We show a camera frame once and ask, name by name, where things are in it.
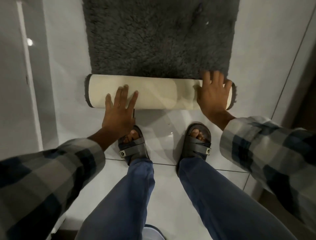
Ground person's right hand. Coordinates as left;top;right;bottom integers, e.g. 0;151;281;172
196;70;233;120

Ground white door panel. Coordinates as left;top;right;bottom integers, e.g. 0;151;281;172
0;0;59;155

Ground person's right forearm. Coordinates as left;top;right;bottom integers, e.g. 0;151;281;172
208;110;316;224

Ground person's left hand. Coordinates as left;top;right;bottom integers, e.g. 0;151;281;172
100;85;139;149

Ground person's leg blue jeans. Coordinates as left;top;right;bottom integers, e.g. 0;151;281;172
74;158;155;240
178;156;298;240

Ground person's left forearm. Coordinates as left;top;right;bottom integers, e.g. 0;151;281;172
0;129;116;240

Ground person's right leg blue jeans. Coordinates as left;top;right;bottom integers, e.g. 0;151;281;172
178;156;298;240

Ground black strap sandal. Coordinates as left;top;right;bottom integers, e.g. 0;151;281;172
176;123;212;177
118;125;151;166

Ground person's left leg blue jeans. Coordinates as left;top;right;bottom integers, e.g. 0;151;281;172
74;158;155;240

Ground light blue round object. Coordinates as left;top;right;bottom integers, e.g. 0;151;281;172
143;224;166;240

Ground gray shaggy rug cream backing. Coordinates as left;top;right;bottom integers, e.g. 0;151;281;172
82;0;240;111

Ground dark brown wooden door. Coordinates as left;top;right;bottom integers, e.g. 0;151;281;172
281;72;316;133

